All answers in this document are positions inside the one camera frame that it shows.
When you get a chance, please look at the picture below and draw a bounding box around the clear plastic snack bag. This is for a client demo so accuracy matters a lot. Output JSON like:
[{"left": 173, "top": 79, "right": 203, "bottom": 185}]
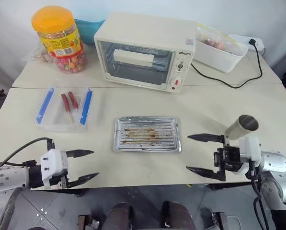
[{"left": 22, "top": 46, "right": 55, "bottom": 63}]

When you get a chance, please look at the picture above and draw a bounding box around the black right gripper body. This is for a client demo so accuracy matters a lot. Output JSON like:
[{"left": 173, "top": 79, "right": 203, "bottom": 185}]
[{"left": 214, "top": 145, "right": 241, "bottom": 172}]

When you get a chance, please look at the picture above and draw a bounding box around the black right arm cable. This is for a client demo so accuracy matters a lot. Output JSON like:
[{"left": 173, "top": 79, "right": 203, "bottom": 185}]
[{"left": 250, "top": 165, "right": 271, "bottom": 230}]

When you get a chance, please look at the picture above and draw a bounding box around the metal cup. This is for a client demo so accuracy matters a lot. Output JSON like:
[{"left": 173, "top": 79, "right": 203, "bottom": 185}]
[{"left": 224, "top": 114, "right": 260, "bottom": 141}]

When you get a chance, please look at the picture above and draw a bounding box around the clear bag of colourful items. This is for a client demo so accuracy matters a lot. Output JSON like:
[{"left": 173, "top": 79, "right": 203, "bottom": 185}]
[{"left": 196, "top": 23, "right": 242, "bottom": 52}]

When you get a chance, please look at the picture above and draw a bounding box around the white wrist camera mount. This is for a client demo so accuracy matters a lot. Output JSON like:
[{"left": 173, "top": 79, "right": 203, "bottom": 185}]
[
  {"left": 238, "top": 135, "right": 262, "bottom": 175},
  {"left": 40, "top": 149, "right": 69, "bottom": 190}
]

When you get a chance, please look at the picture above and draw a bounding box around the white power strip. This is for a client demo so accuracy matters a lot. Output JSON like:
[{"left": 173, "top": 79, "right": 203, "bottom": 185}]
[{"left": 228, "top": 34, "right": 266, "bottom": 52}]

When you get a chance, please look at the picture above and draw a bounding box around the dark rounded shape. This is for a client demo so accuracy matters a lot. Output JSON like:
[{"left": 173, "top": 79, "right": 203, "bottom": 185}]
[
  {"left": 162, "top": 201, "right": 196, "bottom": 230},
  {"left": 107, "top": 202, "right": 134, "bottom": 230}
]

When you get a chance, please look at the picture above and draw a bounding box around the black oven power cable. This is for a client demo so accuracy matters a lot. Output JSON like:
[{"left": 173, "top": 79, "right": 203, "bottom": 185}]
[{"left": 190, "top": 38, "right": 263, "bottom": 89}]

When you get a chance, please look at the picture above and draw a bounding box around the candy jar with orange lid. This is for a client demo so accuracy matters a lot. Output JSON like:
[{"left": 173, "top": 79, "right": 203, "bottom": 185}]
[{"left": 31, "top": 6, "right": 88, "bottom": 74}]

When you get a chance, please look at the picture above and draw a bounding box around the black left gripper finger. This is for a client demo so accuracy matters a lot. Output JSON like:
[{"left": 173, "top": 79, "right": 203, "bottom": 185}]
[
  {"left": 66, "top": 149, "right": 95, "bottom": 159},
  {"left": 67, "top": 172, "right": 100, "bottom": 189}
]

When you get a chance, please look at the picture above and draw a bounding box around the cream toaster oven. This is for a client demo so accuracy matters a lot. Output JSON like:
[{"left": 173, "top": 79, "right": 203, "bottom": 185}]
[{"left": 93, "top": 12, "right": 198, "bottom": 93}]

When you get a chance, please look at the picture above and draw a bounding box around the clear box with blue clips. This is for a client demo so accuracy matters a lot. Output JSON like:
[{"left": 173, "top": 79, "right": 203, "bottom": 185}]
[{"left": 35, "top": 86, "right": 94, "bottom": 132}]

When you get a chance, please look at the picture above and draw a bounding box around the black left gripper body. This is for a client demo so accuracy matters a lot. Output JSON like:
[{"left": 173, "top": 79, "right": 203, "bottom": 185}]
[{"left": 50, "top": 176, "right": 68, "bottom": 189}]

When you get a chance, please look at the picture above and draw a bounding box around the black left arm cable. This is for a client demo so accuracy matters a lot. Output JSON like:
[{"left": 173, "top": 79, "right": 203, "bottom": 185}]
[{"left": 0, "top": 137, "right": 55, "bottom": 168}]

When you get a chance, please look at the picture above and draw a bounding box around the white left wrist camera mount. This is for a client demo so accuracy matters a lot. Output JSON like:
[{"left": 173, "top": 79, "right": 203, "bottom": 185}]
[{"left": 40, "top": 149, "right": 69, "bottom": 190}]

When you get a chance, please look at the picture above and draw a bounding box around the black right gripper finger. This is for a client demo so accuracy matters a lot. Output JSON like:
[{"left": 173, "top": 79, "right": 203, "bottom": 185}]
[
  {"left": 187, "top": 133, "right": 230, "bottom": 146},
  {"left": 185, "top": 167, "right": 226, "bottom": 182}
]

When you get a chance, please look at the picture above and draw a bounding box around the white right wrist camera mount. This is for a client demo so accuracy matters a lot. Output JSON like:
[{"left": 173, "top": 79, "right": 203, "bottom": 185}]
[{"left": 238, "top": 135, "right": 262, "bottom": 175}]

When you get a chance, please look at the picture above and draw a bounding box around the teal plastic basin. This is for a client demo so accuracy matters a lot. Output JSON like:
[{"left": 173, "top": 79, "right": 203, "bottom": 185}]
[{"left": 73, "top": 18, "right": 107, "bottom": 44}]

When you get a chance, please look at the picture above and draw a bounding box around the white plastic container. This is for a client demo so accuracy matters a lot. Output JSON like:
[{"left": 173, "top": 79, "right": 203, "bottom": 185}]
[{"left": 195, "top": 38, "right": 249, "bottom": 74}]

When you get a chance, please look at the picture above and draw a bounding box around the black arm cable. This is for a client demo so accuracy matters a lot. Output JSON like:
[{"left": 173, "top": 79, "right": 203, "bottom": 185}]
[
  {"left": 250, "top": 165, "right": 271, "bottom": 230},
  {"left": 0, "top": 137, "right": 55, "bottom": 168}
]

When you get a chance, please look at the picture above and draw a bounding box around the silver metal baking tray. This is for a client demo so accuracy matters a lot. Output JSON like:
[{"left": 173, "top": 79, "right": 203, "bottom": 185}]
[{"left": 113, "top": 116, "right": 182, "bottom": 153}]

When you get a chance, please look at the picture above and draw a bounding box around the brown metal foot block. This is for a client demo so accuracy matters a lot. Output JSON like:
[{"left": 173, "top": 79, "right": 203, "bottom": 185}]
[
  {"left": 211, "top": 212, "right": 230, "bottom": 230},
  {"left": 77, "top": 214, "right": 100, "bottom": 230}
]

